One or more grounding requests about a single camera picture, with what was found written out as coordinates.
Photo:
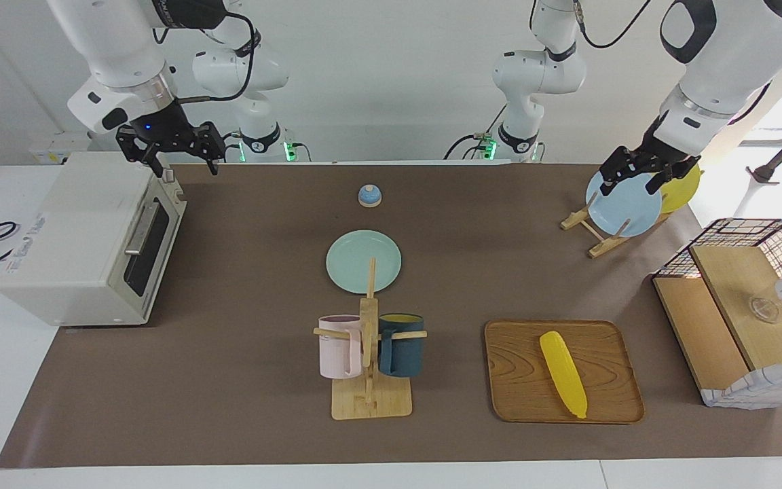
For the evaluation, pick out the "yellow plate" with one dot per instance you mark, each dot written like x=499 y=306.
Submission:
x=683 y=193

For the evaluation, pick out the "dark blue mug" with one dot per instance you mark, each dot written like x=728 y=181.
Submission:
x=404 y=353

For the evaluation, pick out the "small clear glass item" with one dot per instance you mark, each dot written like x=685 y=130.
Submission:
x=763 y=310

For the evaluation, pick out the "wooden two-tier shelf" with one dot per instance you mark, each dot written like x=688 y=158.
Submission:
x=737 y=285

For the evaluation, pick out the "brown table mat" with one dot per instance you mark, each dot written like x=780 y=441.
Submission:
x=262 y=285

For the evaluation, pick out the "yellow corn cob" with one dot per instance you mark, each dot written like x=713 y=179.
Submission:
x=564 y=373

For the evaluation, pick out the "pink mug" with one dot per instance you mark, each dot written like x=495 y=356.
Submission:
x=337 y=353

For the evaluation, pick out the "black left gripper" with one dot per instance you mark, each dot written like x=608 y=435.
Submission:
x=656 y=157

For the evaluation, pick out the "wooden mug rack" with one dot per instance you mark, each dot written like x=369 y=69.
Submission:
x=370 y=401

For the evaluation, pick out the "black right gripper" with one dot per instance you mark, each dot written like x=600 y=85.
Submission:
x=160 y=132

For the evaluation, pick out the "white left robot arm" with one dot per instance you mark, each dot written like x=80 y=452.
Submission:
x=723 y=61

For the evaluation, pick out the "light blue plate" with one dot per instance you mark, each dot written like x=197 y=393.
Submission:
x=625 y=210

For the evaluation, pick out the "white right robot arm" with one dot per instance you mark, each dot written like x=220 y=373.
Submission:
x=113 y=47

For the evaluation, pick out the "white checkered fabric liner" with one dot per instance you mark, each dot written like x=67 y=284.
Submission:
x=757 y=390

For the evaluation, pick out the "white toaster oven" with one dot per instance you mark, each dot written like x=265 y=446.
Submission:
x=72 y=224

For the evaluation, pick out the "wooden plate rack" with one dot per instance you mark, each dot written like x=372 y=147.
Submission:
x=575 y=219

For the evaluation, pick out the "small blue call bell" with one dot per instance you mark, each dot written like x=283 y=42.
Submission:
x=369 y=197

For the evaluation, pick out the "brown wooden tray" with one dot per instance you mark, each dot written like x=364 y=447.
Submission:
x=520 y=373

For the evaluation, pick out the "light green plate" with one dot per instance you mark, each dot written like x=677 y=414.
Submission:
x=354 y=261

